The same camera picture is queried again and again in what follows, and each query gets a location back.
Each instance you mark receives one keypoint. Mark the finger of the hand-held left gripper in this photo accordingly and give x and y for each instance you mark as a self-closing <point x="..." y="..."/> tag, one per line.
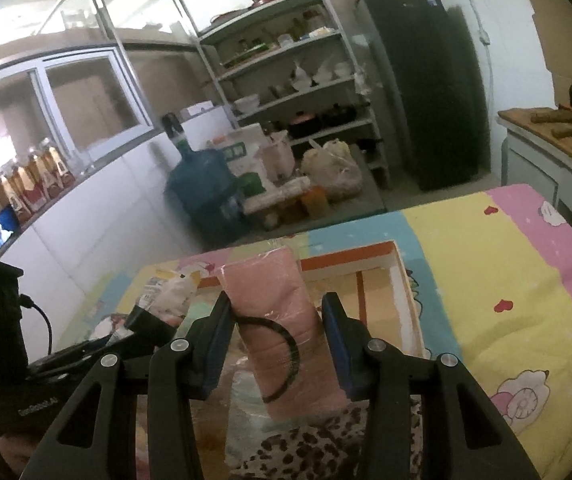
<point x="148" y="327"/>

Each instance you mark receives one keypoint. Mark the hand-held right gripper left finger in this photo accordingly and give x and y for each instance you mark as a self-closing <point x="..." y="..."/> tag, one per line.
<point x="216" y="355"/>

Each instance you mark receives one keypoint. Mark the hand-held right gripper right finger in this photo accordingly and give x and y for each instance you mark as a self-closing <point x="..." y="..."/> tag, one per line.
<point x="338" y="352"/>

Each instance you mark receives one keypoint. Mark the white tissue packet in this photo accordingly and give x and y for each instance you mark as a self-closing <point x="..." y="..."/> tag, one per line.
<point x="173" y="295"/>

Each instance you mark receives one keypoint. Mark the orange-rimmed cardboard box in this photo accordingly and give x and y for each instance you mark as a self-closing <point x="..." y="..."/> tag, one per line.
<point x="396" y="300"/>

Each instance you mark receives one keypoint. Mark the leopard print cloth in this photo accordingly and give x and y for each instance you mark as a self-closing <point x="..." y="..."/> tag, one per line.
<point x="316" y="450"/>

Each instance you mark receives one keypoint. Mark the large amber liquid jar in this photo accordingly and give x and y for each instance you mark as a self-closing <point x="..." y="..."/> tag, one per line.
<point x="8" y="192"/>

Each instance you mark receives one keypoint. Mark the amber bottle with red label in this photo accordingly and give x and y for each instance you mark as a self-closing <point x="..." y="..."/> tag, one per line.
<point x="31" y="180"/>
<point x="63" y="162"/>
<point x="48" y="170"/>

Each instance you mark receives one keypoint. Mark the blue water jug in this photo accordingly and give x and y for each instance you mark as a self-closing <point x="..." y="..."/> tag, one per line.
<point x="203" y="185"/>

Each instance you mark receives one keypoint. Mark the plastic bag of food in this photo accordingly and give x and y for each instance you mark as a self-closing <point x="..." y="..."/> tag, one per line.
<point x="333" y="170"/>

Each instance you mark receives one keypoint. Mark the black water jug pump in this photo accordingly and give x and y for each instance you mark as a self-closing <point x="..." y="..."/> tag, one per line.
<point x="173" y="130"/>

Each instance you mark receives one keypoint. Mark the white carton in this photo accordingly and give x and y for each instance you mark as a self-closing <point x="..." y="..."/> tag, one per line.
<point x="236" y="147"/>

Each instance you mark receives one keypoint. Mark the black wok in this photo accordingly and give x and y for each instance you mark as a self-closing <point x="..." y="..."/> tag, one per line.
<point x="338" y="112"/>

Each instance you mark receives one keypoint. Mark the set of white bowls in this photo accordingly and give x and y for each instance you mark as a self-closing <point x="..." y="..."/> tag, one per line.
<point x="316" y="77"/>

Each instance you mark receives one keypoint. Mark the dark refrigerator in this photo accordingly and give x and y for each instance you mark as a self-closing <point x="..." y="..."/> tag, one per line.
<point x="426" y="90"/>

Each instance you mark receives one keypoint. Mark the grey metal shelf rack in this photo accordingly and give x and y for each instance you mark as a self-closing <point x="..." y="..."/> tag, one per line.
<point x="346" y="60"/>

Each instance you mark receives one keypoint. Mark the brown cardboard sheet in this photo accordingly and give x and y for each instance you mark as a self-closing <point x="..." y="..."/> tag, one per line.
<point x="566" y="35"/>

